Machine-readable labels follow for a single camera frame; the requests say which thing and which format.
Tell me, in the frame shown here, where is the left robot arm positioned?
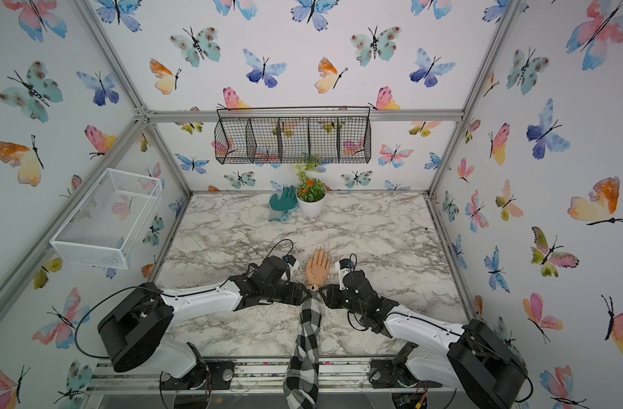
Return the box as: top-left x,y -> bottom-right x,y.
98,256 -> 311,391

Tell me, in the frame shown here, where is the plaid sleeved forearm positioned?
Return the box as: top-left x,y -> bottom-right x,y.
283,297 -> 323,409

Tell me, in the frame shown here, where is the white mesh wall basket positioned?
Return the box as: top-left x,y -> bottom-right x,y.
50,168 -> 162,269

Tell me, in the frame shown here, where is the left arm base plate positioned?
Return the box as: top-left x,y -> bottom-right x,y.
159,360 -> 236,392

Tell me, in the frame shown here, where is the green hand shaped holder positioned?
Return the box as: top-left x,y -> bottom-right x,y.
269,186 -> 298,223

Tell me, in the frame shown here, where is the potted plant white pot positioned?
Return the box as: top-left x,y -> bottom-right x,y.
293,157 -> 328,217

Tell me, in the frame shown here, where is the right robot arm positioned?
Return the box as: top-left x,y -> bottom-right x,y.
320,270 -> 534,408

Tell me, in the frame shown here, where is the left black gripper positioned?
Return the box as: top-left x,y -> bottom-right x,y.
262,282 -> 314,307

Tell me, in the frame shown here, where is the mannequin hand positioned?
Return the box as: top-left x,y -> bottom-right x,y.
306,248 -> 331,291

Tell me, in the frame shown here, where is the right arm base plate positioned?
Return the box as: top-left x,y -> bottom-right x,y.
368,359 -> 442,389

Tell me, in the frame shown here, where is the black wire wall basket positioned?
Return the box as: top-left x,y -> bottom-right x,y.
213,106 -> 372,165

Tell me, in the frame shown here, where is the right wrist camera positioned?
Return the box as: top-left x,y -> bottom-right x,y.
335,258 -> 354,279

